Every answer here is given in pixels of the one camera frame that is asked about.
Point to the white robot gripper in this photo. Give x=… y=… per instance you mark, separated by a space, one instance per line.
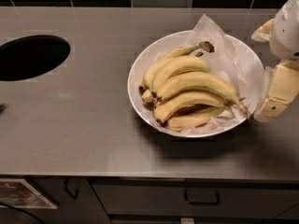
x=286 y=32

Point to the large top yellow banana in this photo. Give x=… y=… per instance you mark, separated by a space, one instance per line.
x=200 y=81

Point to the rear banana with stem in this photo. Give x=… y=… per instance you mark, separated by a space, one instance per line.
x=145 y=81

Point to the upper middle yellow banana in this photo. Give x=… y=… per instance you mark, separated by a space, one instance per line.
x=176 y=67

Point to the white ceramic bowl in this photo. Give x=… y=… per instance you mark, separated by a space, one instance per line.
x=141 y=66

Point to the front bottom yellow banana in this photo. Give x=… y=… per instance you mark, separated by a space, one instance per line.
x=196 y=118

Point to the small banana stub left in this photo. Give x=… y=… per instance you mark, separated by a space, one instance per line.
x=147 y=96

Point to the white paper liner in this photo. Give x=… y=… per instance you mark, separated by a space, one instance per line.
x=230 y=56

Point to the dark drawer front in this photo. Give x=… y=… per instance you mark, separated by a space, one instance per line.
x=176 y=201

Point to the round black counter hole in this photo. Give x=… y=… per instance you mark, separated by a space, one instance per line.
x=32 y=56

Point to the paper sign on cabinet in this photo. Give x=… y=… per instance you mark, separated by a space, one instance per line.
x=21 y=193

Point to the black drawer handle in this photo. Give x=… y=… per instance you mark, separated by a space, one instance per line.
x=204 y=197

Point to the black cabinet door handle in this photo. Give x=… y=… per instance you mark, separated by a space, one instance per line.
x=71 y=188

